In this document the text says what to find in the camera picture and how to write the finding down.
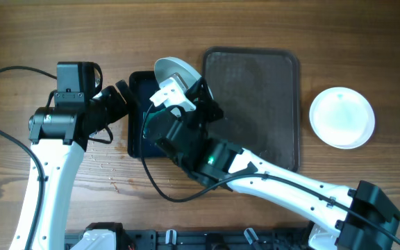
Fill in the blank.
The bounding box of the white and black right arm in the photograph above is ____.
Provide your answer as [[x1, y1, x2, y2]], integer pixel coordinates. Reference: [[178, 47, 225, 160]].
[[141, 75, 400, 249]]

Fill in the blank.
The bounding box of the black water tray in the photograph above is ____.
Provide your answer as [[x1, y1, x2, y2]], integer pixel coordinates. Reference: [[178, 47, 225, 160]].
[[127, 71, 159, 158]]

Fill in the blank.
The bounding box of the green and yellow sponge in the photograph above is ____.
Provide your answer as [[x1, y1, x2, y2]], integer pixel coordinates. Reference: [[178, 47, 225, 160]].
[[141, 106, 166, 138]]

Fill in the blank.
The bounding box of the brown serving tray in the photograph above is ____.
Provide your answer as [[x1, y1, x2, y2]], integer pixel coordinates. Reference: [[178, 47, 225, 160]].
[[202, 47, 301, 172]]

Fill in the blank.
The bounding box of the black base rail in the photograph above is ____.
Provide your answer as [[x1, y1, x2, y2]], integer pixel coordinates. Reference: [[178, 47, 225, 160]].
[[64, 222, 314, 250]]

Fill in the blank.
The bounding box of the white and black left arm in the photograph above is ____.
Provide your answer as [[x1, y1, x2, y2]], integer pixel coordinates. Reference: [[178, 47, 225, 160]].
[[10, 80, 137, 249]]

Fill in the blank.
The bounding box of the white plate with blue streaks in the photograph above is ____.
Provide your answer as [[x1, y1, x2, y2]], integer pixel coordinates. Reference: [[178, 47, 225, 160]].
[[154, 57, 201, 92]]

